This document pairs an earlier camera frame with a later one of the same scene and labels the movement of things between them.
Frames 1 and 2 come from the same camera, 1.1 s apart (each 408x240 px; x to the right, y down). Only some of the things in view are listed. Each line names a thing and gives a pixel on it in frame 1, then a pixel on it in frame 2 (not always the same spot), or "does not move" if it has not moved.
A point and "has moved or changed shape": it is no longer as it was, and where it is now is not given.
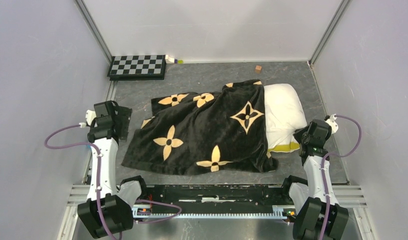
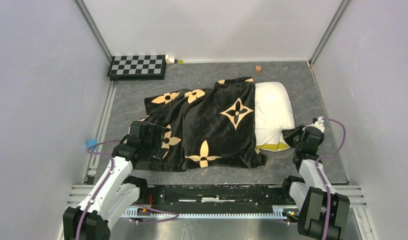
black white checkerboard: (138, 67) does not move
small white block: (169, 60) does not move
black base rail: (216, 198) does not move
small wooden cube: (258, 68) does not move
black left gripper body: (122, 118) -> (156, 138)
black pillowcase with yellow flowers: (210, 132) has moved or changed shape
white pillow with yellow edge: (284, 114) has moved or changed shape
